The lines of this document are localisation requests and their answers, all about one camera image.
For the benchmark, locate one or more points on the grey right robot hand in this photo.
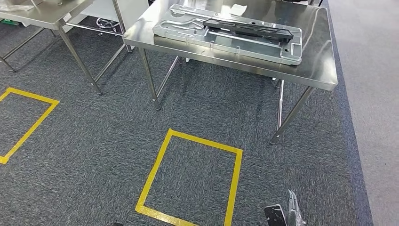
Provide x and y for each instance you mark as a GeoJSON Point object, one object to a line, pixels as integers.
{"type": "Point", "coordinates": [294, 216]}

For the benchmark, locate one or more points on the black plastic plate part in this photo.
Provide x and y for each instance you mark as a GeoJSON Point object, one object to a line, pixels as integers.
{"type": "Point", "coordinates": [249, 29]}

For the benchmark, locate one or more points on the machined aluminium fixture plate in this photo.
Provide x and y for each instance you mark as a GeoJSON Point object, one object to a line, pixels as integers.
{"type": "Point", "coordinates": [243, 46]}

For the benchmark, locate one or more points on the white paper sheet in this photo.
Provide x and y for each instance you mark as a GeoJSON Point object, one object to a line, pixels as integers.
{"type": "Point", "coordinates": [238, 9]}

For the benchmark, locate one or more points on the white square pillar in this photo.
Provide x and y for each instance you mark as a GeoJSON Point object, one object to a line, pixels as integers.
{"type": "Point", "coordinates": [131, 12]}

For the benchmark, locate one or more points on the chrome stool base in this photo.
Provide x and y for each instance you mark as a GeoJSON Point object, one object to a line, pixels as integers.
{"type": "Point", "coordinates": [107, 25]}

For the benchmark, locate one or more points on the clear plastic wrap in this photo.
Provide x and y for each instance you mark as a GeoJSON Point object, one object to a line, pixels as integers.
{"type": "Point", "coordinates": [15, 5]}

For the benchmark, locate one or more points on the grey metal workbench frame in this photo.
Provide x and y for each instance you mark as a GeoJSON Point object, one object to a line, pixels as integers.
{"type": "Point", "coordinates": [37, 12]}
{"type": "Point", "coordinates": [311, 37]}

